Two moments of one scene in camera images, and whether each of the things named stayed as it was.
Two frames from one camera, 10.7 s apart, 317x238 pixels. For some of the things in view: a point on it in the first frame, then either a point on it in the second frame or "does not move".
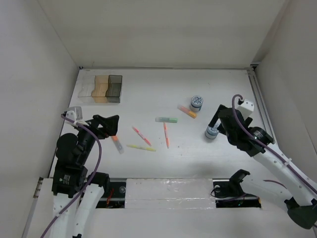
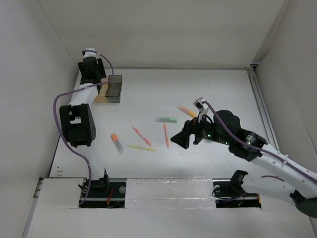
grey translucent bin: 114,92 does not move
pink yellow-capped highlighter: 187,111 does not move
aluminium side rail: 265,115 does not move
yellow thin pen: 144,148 does not move
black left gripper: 111,122 → 100,68
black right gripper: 216,117 → 191,126
